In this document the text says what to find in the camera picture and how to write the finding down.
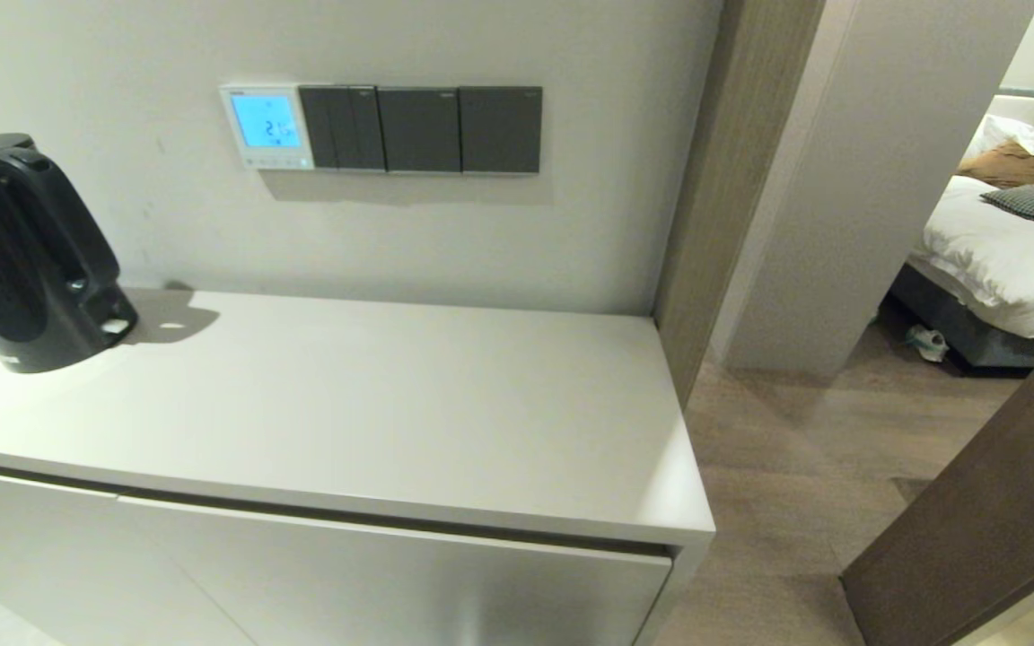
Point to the white wall thermostat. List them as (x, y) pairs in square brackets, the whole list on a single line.
[(266, 121)]

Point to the white cabinet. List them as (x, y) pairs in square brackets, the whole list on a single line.
[(481, 404)]

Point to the wide white cabinet door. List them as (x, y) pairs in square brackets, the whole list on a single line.
[(436, 592)]

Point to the white slipper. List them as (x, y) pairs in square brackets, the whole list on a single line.
[(927, 341)]

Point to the grey bed base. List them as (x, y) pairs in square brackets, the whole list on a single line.
[(948, 314)]

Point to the white bed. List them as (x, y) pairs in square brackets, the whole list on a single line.
[(1002, 262)]

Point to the black electric kettle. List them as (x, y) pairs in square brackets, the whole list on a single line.
[(23, 260)]

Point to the brown cushion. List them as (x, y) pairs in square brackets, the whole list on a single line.
[(1011, 168)]

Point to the dark brown wooden door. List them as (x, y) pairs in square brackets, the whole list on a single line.
[(1002, 520)]

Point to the small white pillow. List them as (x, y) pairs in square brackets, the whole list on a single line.
[(1015, 130)]

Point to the narrow white cabinet door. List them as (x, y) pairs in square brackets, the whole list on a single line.
[(32, 556)]

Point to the wood grain door frame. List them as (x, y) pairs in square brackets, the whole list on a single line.
[(732, 179)]

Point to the dark grey switch panel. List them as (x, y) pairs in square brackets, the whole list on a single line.
[(342, 128)]

